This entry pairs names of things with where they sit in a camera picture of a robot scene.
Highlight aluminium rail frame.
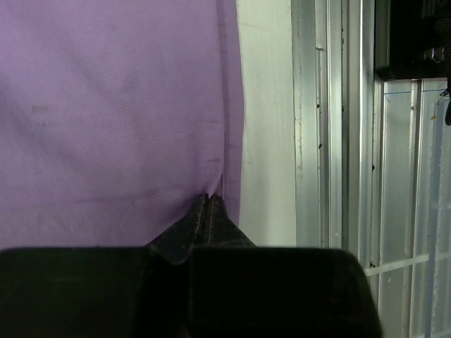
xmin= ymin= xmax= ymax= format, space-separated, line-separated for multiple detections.
xmin=291 ymin=1 xmax=450 ymax=337

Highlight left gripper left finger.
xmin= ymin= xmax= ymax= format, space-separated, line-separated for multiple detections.
xmin=1 ymin=196 xmax=208 ymax=337

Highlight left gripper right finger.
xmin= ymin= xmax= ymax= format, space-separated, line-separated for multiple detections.
xmin=188 ymin=196 xmax=383 ymax=337

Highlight purple trousers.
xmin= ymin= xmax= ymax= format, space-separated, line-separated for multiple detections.
xmin=1 ymin=1 xmax=244 ymax=248

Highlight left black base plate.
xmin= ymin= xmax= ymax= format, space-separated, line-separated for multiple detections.
xmin=374 ymin=1 xmax=450 ymax=82

